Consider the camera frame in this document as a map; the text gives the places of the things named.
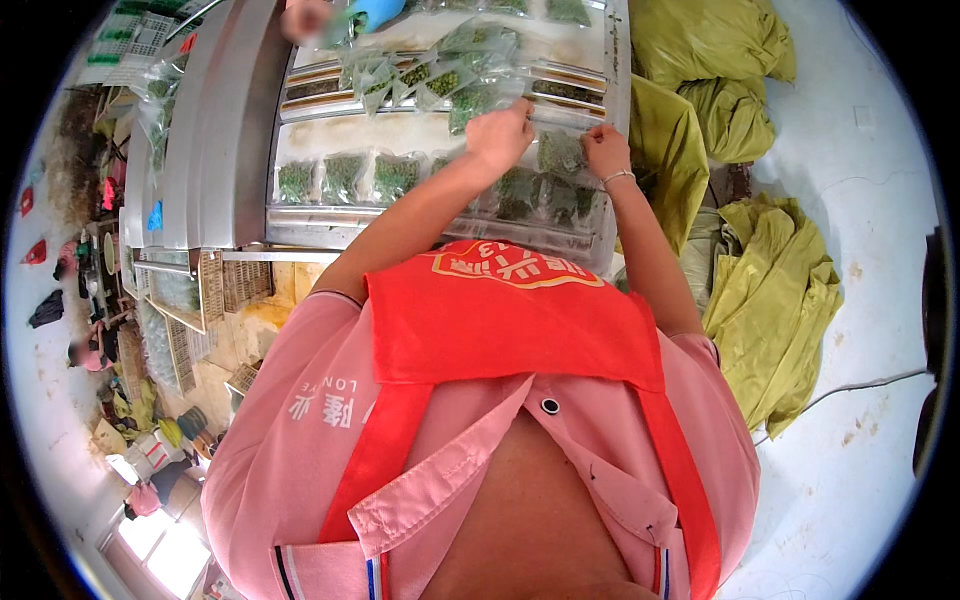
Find person's body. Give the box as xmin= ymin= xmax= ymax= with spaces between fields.
xmin=201 ymin=238 xmax=762 ymax=600

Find plastic trays with packets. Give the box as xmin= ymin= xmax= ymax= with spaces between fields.
xmin=133 ymin=249 xmax=276 ymax=397

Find pile of green bean packets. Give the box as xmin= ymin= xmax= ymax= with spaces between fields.
xmin=336 ymin=18 xmax=530 ymax=120

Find window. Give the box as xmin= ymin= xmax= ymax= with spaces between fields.
xmin=97 ymin=508 xmax=216 ymax=600

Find yellow-green sack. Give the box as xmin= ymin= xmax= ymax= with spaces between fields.
xmin=702 ymin=193 xmax=846 ymax=441
xmin=677 ymin=77 xmax=778 ymax=165
xmin=628 ymin=0 xmax=798 ymax=93
xmin=615 ymin=73 xmax=711 ymax=258

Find person's right hand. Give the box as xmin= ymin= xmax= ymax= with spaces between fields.
xmin=579 ymin=123 xmax=636 ymax=183

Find person's left hand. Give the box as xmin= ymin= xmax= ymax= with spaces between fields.
xmin=463 ymin=97 xmax=538 ymax=176

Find row of green bean packets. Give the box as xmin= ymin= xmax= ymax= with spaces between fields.
xmin=273 ymin=147 xmax=603 ymax=229

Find packets on machine lid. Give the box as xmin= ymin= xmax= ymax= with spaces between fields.
xmin=136 ymin=54 xmax=190 ymax=178

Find white baskets with green items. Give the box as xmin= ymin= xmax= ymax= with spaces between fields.
xmin=73 ymin=0 xmax=198 ymax=89

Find grey floor cable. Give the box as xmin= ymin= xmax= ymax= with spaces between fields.
xmin=752 ymin=366 xmax=936 ymax=448

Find clear green bean packet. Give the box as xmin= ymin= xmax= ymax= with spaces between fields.
xmin=535 ymin=129 xmax=588 ymax=178
xmin=447 ymin=81 xmax=535 ymax=137

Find stainless steel sealing machine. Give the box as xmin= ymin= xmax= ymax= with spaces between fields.
xmin=120 ymin=0 xmax=633 ymax=275

